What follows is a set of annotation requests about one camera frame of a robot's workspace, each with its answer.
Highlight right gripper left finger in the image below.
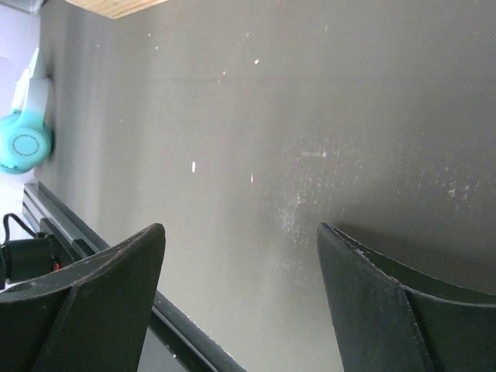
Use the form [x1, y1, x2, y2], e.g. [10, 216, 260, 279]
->
[1, 223, 166, 371]

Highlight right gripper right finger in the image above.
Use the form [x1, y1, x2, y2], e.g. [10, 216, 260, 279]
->
[317, 223, 495, 371]

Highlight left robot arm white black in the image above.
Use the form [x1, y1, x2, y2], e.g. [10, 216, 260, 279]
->
[1, 213, 55, 291]

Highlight teal cat-ear headphones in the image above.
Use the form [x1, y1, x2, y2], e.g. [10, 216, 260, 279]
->
[1, 49, 53, 175]

